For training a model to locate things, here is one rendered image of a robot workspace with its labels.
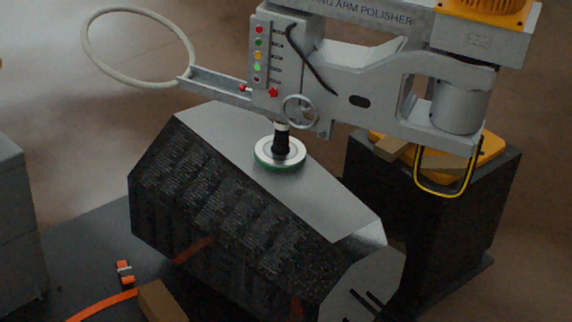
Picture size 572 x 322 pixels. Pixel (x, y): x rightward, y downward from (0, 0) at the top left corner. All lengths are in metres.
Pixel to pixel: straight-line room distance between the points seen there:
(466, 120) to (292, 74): 0.64
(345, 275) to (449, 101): 0.74
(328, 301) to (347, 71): 0.86
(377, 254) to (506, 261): 1.44
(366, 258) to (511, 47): 0.95
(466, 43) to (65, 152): 2.85
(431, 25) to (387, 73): 0.25
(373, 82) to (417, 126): 0.23
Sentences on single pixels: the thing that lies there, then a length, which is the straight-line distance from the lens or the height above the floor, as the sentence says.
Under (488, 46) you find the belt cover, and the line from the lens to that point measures 2.39.
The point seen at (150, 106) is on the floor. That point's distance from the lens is 4.94.
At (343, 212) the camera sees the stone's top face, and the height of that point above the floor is 0.87.
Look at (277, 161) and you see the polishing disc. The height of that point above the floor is 0.93.
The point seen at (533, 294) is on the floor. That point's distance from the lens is 4.00.
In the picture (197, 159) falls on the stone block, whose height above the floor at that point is 0.81.
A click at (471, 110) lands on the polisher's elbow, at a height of 1.40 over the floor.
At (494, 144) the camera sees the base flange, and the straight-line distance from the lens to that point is 3.55.
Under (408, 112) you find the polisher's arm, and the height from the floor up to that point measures 1.29.
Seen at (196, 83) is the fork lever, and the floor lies 1.17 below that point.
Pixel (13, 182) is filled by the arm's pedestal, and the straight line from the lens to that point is 3.24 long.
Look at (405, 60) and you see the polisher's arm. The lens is 2.50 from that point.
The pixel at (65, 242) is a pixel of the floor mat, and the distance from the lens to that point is 3.95.
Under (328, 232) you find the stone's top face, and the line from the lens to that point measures 2.73.
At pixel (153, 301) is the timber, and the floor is 0.13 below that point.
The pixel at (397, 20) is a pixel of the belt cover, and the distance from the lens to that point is 2.43.
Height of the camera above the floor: 2.72
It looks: 37 degrees down
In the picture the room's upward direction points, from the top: 5 degrees clockwise
